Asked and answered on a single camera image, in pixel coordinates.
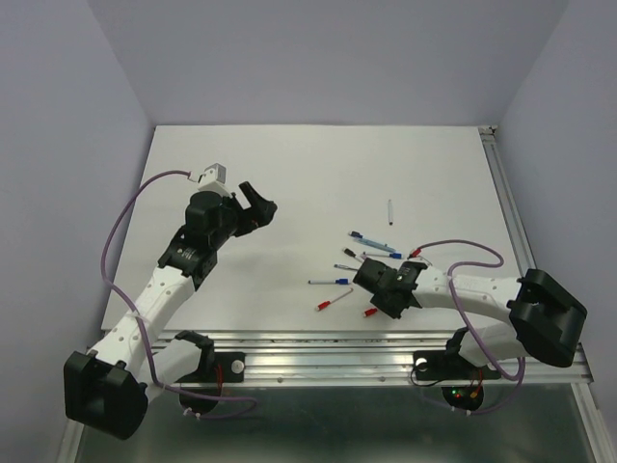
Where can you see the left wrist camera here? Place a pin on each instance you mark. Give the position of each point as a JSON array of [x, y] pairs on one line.
[[212, 179]]

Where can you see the white pen red cap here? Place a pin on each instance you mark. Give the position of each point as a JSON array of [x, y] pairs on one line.
[[369, 312], [327, 303]]

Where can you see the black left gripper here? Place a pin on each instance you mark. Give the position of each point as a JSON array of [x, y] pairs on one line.
[[259, 214]]

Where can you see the white pen blue cap lower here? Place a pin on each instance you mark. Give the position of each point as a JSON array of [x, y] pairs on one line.
[[339, 282]]

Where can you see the light blue highlighter pen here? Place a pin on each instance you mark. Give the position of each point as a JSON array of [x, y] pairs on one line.
[[376, 245]]

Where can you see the aluminium right rail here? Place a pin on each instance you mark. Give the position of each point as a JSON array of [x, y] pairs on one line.
[[498, 227]]

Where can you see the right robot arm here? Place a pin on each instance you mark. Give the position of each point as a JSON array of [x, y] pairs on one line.
[[534, 316]]

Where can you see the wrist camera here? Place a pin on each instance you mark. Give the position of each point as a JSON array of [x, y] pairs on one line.
[[212, 179], [416, 253]]

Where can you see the white marker black cap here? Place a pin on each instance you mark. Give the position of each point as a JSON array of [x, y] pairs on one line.
[[348, 252]]

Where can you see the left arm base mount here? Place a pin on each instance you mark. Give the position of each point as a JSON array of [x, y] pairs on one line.
[[191, 368]]

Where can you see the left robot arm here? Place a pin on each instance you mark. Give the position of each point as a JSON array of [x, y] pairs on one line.
[[110, 387]]

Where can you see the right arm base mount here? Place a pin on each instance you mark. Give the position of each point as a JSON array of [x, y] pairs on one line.
[[462, 382]]

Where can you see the white pen black tip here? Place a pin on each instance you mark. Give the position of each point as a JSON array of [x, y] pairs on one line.
[[390, 212]]

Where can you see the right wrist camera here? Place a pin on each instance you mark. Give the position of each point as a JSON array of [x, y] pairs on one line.
[[416, 253]]

